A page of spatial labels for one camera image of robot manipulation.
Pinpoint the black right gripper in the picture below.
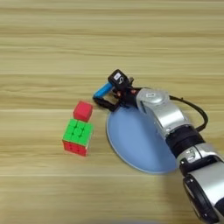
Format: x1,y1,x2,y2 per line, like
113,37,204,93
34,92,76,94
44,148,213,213
93,86,138,114

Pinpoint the blue rectangular block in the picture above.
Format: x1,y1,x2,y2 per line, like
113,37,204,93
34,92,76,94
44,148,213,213
93,82,115,100

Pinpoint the red cube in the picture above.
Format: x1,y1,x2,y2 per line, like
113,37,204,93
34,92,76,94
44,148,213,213
73,101,95,123

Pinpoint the light blue round plate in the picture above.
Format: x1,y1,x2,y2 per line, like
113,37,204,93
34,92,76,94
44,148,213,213
106,105,179,175

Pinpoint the small black box white label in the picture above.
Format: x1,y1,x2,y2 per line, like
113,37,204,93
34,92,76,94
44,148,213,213
107,68,130,88

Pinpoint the Rubik's cube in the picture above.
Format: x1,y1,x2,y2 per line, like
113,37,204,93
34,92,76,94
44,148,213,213
62,118,95,158

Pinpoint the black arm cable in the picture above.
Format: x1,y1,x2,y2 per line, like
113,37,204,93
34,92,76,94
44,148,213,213
169,94,209,132

